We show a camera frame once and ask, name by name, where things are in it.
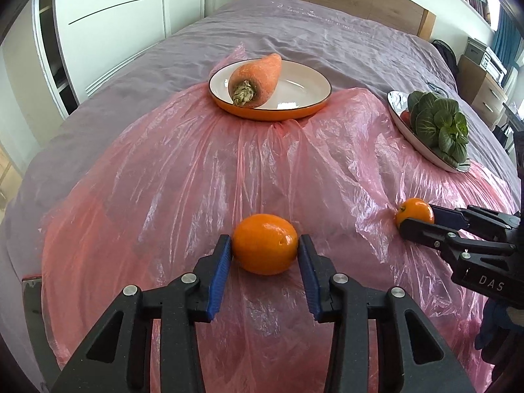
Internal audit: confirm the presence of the black backpack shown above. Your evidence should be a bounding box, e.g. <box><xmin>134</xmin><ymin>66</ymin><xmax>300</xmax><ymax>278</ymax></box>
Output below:
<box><xmin>432</xmin><ymin>39</ymin><xmax>459</xmax><ymax>79</ymax></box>

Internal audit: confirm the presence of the white wardrobe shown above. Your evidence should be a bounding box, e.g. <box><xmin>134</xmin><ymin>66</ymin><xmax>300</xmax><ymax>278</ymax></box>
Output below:
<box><xmin>31</xmin><ymin>0</ymin><xmax>205</xmax><ymax>118</ymax></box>

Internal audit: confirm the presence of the purple bed cover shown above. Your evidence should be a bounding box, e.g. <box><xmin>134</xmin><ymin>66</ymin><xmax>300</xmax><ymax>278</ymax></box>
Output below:
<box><xmin>0</xmin><ymin>0</ymin><xmax>524</xmax><ymax>393</ymax></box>

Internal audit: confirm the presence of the small orange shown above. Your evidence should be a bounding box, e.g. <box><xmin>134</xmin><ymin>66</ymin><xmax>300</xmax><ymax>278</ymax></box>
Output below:
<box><xmin>394</xmin><ymin>198</ymin><xmax>434</xmax><ymax>227</ymax></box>
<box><xmin>232</xmin><ymin>214</ymin><xmax>298</xmax><ymax>276</ymax></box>

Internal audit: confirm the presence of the blue gloved right hand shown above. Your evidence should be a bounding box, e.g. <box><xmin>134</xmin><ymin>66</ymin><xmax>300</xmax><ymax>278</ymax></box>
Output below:
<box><xmin>474</xmin><ymin>299</ymin><xmax>523</xmax><ymax>364</ymax></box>

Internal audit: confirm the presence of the wooden drawer cabinet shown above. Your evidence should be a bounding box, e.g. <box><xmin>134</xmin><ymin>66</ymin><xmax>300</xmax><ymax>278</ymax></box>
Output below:
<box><xmin>457</xmin><ymin>55</ymin><xmax>507</xmax><ymax>130</ymax></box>

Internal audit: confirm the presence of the pink plastic sheet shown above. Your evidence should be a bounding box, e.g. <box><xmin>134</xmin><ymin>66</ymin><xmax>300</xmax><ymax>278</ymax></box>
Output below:
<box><xmin>42</xmin><ymin>84</ymin><xmax>520</xmax><ymax>390</ymax></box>

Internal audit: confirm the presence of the green leafy vegetable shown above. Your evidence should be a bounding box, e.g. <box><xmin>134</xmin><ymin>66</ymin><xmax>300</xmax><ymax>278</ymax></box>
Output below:
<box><xmin>407</xmin><ymin>90</ymin><xmax>469</xmax><ymax>167</ymax></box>

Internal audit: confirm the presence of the white printer stack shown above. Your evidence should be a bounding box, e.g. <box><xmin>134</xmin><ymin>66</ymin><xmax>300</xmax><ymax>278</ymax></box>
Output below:
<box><xmin>464</xmin><ymin>37</ymin><xmax>507</xmax><ymax>85</ymax></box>

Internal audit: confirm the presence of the orange carrot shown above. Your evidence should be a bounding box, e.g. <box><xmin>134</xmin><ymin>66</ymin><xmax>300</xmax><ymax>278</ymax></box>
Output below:
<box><xmin>228</xmin><ymin>53</ymin><xmax>282</xmax><ymax>108</ymax></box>

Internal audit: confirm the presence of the silver oval plate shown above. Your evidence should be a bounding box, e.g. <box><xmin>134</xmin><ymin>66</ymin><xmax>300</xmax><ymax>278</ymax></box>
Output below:
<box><xmin>387</xmin><ymin>90</ymin><xmax>471</xmax><ymax>173</ymax></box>

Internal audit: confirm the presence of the small dark item on bed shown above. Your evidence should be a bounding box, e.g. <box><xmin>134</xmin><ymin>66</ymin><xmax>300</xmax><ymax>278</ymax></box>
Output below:
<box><xmin>426</xmin><ymin>82</ymin><xmax>449</xmax><ymax>99</ymax></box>

